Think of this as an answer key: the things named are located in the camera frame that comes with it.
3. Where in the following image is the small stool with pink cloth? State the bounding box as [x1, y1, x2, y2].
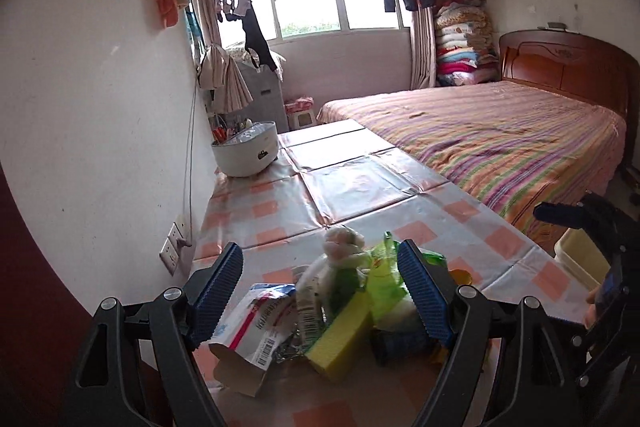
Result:
[284, 96, 317, 130]

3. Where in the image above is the pink window curtain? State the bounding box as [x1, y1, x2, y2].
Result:
[410, 8, 437, 90]

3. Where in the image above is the white round container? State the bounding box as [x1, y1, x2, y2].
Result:
[212, 121, 279, 178]

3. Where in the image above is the wall power socket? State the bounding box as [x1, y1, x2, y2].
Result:
[158, 215, 192, 275]

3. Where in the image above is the striped bed cover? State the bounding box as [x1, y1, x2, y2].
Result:
[318, 81, 627, 251]

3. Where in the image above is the wooden headboard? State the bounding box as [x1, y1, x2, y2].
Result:
[499, 29, 639, 121]

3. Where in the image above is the grey appliance under window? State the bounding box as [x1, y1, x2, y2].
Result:
[238, 62, 288, 133]

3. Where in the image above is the white knotted plastic bag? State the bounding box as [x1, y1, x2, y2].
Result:
[295, 225, 372, 314]

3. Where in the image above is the stack of folded quilts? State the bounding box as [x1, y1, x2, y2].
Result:
[434, 0, 501, 87]

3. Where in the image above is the yellow sponge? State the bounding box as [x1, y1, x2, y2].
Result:
[305, 291, 373, 383]

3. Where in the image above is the orange peel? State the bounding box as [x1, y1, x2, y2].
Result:
[449, 269, 473, 285]

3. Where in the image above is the white red medicine box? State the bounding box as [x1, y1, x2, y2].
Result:
[208, 283, 297, 398]

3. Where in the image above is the checkered plastic tablecloth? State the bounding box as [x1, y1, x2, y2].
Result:
[194, 121, 587, 426]

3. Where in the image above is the striped hanging cloth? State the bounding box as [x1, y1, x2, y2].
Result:
[198, 44, 253, 114]

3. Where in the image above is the silver blister pack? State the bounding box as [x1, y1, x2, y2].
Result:
[272, 331, 312, 364]

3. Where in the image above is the cream plastic trash bin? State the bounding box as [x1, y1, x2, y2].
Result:
[554, 229, 610, 291]

